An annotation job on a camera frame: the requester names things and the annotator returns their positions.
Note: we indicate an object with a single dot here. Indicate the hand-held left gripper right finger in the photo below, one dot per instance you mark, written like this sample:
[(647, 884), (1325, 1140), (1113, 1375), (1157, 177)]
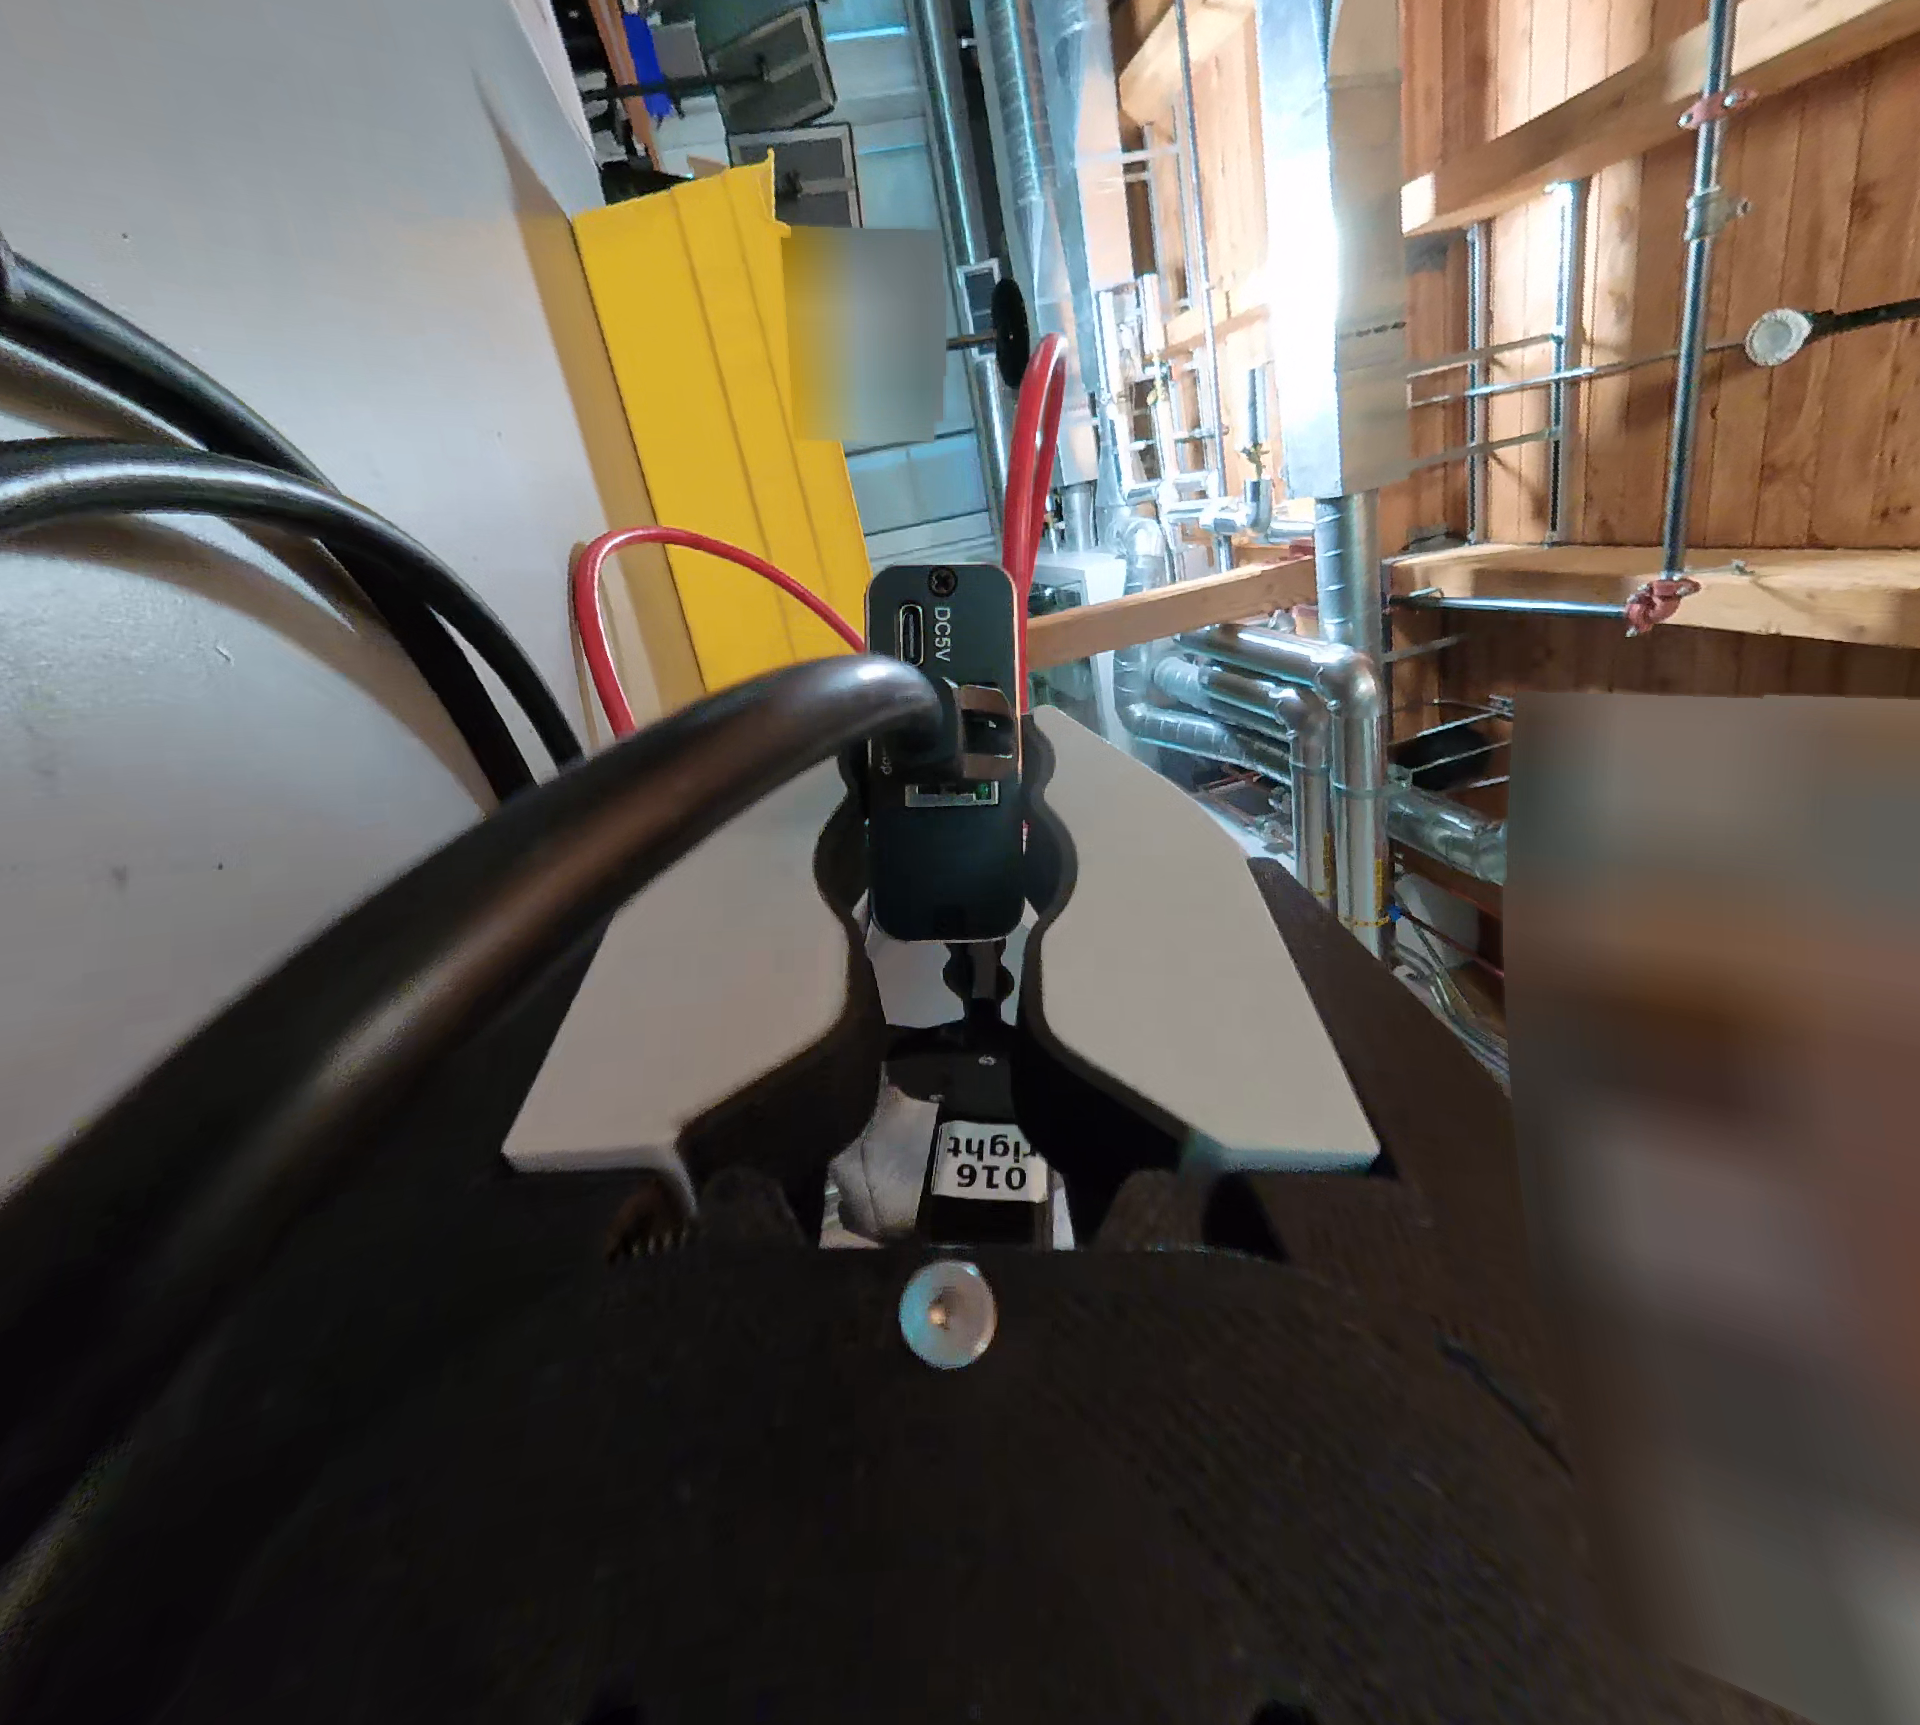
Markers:
[(1184, 1004)]

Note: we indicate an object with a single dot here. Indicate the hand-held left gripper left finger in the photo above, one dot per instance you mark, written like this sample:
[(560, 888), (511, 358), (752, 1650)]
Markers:
[(721, 1050)]

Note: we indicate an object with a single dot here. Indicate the black network splitter box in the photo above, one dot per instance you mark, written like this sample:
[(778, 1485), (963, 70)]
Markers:
[(944, 877)]

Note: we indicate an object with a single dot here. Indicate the yellow storage bin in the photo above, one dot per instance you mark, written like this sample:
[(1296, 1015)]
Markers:
[(705, 404)]

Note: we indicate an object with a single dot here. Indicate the computer monitor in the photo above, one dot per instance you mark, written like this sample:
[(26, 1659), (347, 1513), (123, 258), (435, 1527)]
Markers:
[(819, 180), (780, 75)]

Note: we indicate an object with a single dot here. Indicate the white ceiling sensor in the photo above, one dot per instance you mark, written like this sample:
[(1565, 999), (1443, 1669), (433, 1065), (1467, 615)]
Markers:
[(1778, 339)]

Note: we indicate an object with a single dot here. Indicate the silver ventilation pipes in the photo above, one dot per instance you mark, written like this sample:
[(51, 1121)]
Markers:
[(1035, 31)]

